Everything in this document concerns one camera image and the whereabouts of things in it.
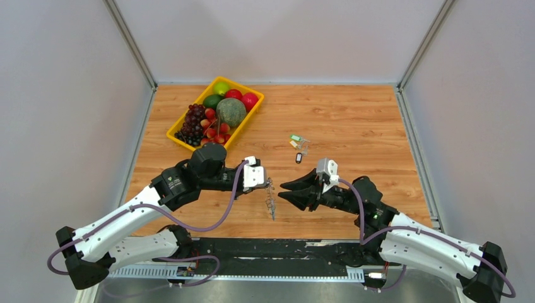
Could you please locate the green tag key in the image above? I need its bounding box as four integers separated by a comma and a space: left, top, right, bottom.
290, 134, 310, 144

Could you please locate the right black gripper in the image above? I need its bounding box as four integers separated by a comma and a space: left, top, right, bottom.
278, 169, 360, 215

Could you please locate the dark purple grape bunch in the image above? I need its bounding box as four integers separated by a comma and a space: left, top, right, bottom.
174, 104, 206, 147

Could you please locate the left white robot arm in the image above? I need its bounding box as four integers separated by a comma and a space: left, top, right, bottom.
47, 143, 268, 290

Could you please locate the light green apple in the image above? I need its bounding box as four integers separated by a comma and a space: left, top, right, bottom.
212, 81, 231, 96

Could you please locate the red lychee cluster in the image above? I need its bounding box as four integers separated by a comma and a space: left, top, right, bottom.
200, 108, 231, 146

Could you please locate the pink red fruit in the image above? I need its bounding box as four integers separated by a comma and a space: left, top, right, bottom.
241, 92, 259, 112

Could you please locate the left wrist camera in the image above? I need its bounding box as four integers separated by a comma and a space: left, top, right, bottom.
243, 156, 268, 191

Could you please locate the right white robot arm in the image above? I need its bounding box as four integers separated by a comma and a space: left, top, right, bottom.
278, 170, 516, 302

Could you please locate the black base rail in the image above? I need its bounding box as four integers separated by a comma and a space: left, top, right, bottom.
109, 237, 389, 283

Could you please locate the red apple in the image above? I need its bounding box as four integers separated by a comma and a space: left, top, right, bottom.
225, 89, 243, 100

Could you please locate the green netted melon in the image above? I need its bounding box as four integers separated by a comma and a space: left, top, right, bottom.
216, 98, 247, 128

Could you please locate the dark green lime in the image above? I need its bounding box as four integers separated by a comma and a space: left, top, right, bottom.
203, 94, 223, 110

